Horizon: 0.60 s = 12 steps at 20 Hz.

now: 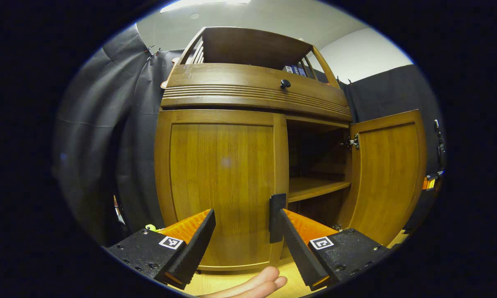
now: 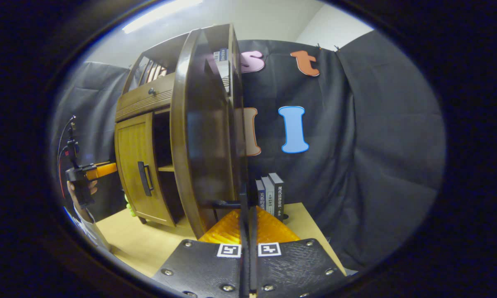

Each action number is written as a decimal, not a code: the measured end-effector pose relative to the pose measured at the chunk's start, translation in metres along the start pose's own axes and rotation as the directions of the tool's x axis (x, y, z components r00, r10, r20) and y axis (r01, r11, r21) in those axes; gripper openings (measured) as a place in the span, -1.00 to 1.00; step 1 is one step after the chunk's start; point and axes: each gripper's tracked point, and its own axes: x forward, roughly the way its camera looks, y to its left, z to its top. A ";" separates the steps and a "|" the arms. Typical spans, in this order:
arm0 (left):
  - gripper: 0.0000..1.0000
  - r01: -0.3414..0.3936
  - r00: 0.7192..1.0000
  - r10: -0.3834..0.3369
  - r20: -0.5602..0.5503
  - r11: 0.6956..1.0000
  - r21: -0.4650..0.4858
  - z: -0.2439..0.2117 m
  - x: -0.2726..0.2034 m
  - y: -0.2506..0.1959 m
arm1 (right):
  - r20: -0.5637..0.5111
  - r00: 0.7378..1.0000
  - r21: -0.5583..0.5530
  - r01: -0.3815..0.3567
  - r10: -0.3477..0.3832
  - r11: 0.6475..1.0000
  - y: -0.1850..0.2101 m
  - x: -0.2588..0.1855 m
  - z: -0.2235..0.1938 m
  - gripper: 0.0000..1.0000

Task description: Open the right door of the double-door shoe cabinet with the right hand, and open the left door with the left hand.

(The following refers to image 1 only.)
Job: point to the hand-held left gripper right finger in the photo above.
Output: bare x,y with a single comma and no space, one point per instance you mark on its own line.
300,254

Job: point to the wooden double-door shoe cabinet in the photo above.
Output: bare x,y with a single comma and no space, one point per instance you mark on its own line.
314,186

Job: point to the blue-grey book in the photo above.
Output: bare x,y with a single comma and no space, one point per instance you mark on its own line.
302,72

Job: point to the dark blue book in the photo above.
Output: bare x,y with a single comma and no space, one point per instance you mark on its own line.
296,70

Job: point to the wooden cabinet door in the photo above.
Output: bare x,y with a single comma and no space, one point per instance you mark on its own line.
389,178
219,174

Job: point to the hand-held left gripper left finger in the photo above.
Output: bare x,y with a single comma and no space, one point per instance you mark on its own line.
194,252

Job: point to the green frog toy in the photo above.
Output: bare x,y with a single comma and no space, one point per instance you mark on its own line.
150,227

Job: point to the ceiling light panel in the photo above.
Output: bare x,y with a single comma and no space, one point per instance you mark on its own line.
203,3

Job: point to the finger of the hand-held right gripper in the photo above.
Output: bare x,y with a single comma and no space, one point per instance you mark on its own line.
429,183

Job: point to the wooden drawer with black knob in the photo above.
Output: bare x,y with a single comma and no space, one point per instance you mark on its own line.
232,82

